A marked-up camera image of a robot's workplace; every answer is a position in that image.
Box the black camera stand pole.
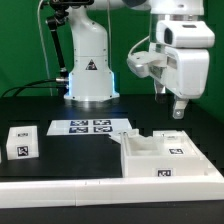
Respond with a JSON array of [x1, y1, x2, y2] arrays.
[[46, 0, 69, 96]]

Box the white base tag plate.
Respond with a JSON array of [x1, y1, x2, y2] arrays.
[[47, 118, 131, 136]]

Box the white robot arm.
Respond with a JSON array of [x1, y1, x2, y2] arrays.
[[48, 0, 215, 119]]

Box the white cabinet top block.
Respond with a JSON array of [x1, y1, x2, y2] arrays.
[[6, 126, 39, 160]]

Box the white cabinet door with tag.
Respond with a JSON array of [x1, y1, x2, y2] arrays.
[[153, 130, 197, 157]]

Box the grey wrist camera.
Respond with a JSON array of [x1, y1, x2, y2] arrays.
[[127, 51, 166, 78]]

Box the white cabinet body box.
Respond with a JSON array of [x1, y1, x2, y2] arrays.
[[110, 129, 208, 178]]

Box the white L-shaped obstacle fence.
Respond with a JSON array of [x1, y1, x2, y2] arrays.
[[0, 158, 224, 208]]

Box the white cable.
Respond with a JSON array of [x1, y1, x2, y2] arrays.
[[37, 0, 54, 97]]

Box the black cable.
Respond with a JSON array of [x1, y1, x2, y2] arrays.
[[0, 78, 69, 98]]

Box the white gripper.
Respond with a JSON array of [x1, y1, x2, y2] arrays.
[[150, 47, 209, 119]]

